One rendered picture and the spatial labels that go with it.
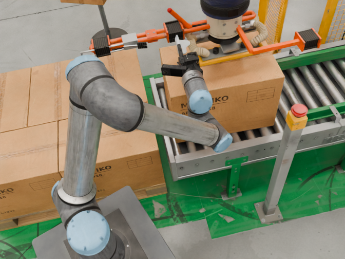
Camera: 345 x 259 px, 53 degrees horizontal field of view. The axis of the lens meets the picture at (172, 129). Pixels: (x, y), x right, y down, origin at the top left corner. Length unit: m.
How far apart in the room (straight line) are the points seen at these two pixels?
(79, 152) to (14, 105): 1.47
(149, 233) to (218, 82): 0.82
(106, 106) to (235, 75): 1.04
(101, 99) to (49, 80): 1.75
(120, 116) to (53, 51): 2.96
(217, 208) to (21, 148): 1.33
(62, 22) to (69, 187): 3.09
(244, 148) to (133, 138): 0.67
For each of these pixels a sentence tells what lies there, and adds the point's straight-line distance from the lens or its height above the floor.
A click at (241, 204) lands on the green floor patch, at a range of 2.49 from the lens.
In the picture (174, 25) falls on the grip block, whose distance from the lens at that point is 1.74.
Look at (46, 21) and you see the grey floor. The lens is 4.38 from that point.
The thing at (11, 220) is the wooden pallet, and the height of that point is 0.11.
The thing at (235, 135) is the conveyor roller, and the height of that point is 0.55.
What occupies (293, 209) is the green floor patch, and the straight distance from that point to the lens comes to 2.53.
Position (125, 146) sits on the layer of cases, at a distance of 2.13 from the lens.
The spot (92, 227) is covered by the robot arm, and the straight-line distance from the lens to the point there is 1.35.
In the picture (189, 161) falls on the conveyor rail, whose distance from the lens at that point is 1.97.
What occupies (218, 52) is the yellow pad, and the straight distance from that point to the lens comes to 1.76.
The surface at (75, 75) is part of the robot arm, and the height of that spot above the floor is 1.57.
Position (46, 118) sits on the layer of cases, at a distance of 2.44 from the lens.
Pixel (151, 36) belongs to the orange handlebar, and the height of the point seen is 1.22.
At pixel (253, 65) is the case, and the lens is 1.94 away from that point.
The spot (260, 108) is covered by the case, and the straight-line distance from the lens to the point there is 2.02.
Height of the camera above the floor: 2.23
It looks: 52 degrees down
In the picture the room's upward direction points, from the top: 8 degrees counter-clockwise
